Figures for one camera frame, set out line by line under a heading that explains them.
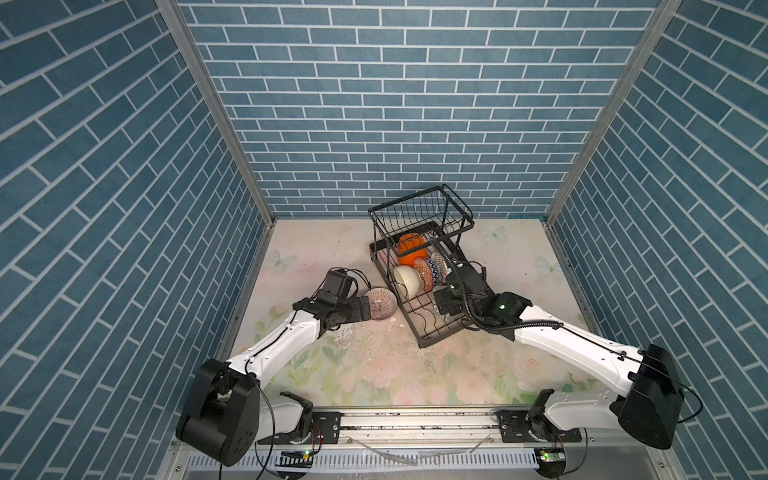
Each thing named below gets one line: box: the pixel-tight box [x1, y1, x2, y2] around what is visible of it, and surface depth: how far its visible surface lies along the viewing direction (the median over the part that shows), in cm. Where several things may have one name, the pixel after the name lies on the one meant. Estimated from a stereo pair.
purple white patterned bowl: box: [364, 286, 398, 321], surface depth 96 cm
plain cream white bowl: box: [393, 265, 423, 301], surface depth 94 cm
